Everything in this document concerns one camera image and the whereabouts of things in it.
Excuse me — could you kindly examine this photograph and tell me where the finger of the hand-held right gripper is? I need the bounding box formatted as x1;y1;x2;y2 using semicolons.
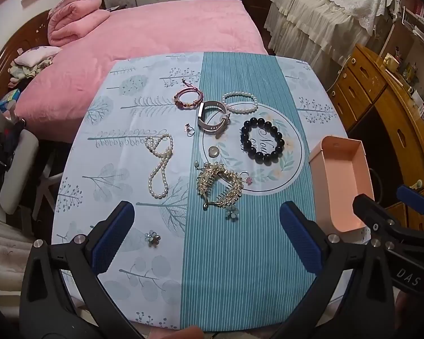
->
352;194;414;251
396;185;424;230

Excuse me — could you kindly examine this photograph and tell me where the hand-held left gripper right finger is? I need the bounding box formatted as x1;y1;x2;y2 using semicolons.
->
272;201;396;339

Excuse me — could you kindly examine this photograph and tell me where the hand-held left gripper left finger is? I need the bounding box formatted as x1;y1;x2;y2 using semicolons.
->
19;201;145;339

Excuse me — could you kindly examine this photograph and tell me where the pink cardboard box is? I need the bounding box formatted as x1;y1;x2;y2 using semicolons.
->
308;136;375;234

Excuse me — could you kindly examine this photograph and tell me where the white pearl necklace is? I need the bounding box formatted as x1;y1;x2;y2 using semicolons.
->
145;132;174;199

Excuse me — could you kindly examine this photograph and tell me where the gold rhinestone hair clip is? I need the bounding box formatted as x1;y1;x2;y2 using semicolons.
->
194;162;246;212

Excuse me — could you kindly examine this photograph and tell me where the black bead bracelet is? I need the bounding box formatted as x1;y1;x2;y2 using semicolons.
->
239;116;286;164

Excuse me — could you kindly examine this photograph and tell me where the red cord bracelet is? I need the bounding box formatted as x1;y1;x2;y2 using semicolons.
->
174;79;205;111

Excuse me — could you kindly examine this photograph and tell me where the white pearl bracelet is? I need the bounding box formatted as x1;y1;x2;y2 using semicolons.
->
221;92;259;114

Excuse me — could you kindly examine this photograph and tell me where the blue leaf-print tablecloth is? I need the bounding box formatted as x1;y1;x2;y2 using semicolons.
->
51;52;371;333

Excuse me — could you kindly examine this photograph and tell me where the white chair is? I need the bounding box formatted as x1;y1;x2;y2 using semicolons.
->
0;127;57;220

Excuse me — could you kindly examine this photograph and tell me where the yellow wooden desk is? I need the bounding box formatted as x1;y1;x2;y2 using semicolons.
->
327;44;424;227

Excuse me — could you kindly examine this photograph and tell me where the blue carton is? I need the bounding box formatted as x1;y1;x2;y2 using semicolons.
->
0;90;21;112

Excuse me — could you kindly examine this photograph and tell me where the pile of clothes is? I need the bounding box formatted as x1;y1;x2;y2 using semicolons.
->
8;60;53;90

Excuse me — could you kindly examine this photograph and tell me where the row of books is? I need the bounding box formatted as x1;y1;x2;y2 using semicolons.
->
403;0;424;32

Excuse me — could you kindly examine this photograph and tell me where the floral pillow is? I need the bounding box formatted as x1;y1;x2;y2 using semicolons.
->
13;46;62;68

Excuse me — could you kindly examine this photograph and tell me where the pink bed blanket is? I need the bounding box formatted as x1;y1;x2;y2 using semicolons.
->
14;0;269;142

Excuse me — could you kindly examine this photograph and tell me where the cream lace furniture cover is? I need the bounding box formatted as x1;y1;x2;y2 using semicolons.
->
267;0;400;75

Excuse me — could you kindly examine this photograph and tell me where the dark wooden headboard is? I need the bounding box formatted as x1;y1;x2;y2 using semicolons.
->
0;9;53;85

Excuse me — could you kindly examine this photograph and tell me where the folded pink quilt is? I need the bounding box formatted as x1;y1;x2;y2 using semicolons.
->
47;0;110;46

